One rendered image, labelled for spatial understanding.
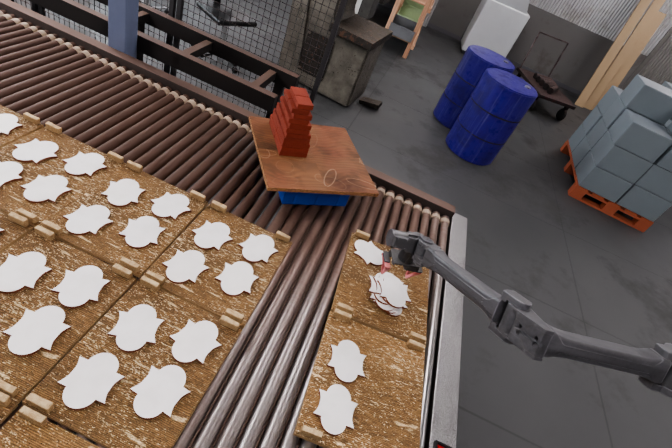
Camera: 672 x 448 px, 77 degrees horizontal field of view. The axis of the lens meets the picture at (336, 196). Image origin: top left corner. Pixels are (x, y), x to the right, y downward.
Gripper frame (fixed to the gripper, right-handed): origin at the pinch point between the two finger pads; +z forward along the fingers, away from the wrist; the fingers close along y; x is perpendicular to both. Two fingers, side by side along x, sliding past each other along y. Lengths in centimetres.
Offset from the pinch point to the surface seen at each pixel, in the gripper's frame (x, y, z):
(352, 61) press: -324, -38, 59
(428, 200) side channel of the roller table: -59, -34, 10
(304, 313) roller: 13.9, 30.4, 11.3
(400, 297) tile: 6.8, -3.0, 4.1
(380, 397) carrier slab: 40.5, 7.9, 8.9
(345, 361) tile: 30.7, 18.4, 8.3
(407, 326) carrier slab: 14.7, -6.6, 9.4
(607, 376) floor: -30, -216, 102
